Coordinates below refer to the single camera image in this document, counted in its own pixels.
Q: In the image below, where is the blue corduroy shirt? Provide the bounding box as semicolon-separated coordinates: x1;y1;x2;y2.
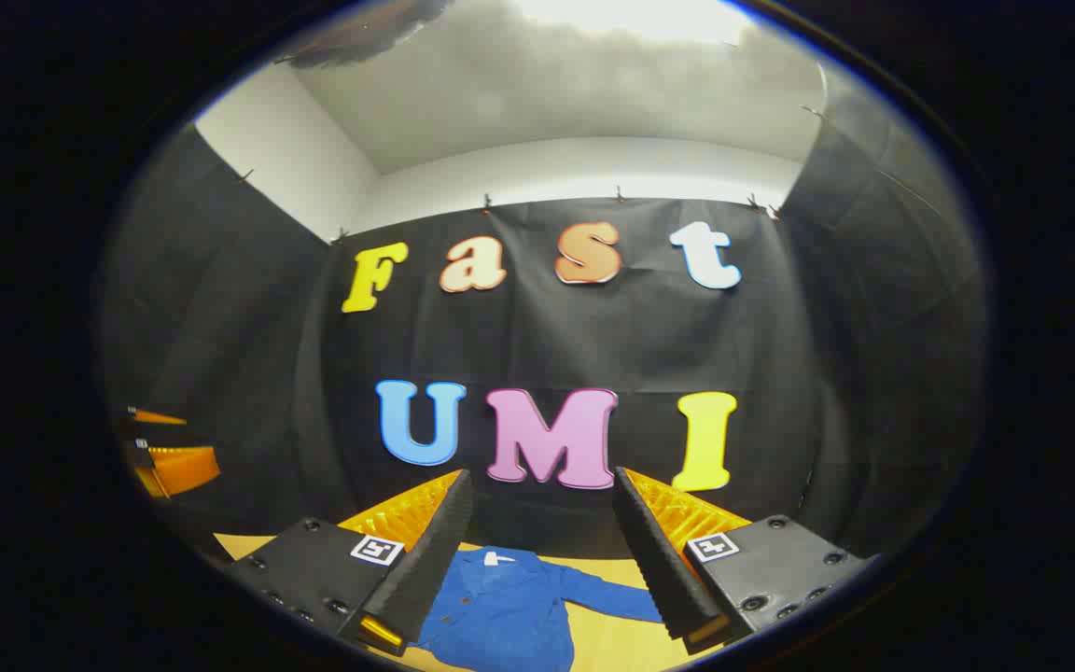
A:
410;546;665;672

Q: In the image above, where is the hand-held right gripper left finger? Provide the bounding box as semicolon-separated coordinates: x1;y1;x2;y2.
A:
225;469;476;656

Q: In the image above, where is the row of small black clips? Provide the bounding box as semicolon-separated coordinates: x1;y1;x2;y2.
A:
237;105;826;245

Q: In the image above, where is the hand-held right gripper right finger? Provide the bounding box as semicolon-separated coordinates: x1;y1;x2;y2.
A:
612;466;870;656

